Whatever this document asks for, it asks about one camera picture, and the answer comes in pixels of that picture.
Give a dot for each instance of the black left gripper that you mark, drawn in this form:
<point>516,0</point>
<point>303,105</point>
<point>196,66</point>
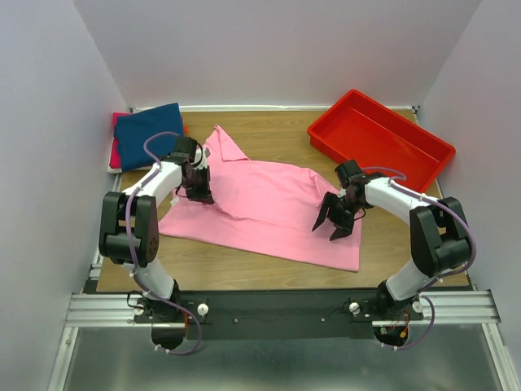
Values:
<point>203,195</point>

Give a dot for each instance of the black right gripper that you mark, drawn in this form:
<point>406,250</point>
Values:
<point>328,201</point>

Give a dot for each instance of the pink polo shirt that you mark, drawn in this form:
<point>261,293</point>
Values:
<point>262,207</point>

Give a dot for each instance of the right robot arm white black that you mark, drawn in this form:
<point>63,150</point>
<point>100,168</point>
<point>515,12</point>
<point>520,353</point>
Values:
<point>441,243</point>

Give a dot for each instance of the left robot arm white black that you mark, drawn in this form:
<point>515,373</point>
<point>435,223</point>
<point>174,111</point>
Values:
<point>129,229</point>

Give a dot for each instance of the red plastic bin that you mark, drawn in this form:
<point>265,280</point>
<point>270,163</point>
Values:
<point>359,128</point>

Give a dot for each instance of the folded magenta t shirt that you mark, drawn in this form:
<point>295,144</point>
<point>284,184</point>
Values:
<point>115,117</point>

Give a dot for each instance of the folded white t shirt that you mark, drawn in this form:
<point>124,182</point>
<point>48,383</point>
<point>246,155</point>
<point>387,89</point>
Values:
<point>114,162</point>

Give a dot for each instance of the folded navy blue t shirt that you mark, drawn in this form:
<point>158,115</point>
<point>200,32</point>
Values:
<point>134,130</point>

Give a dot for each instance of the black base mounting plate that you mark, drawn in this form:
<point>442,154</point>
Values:
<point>357,320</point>

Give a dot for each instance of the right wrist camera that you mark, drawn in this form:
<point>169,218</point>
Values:
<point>350,173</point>

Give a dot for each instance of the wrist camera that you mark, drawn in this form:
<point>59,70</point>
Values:
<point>350,173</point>
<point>189,150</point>

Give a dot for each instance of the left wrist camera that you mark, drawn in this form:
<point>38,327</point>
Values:
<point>189,150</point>

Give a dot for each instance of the aluminium frame rail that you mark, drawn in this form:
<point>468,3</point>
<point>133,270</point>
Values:
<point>120,310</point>

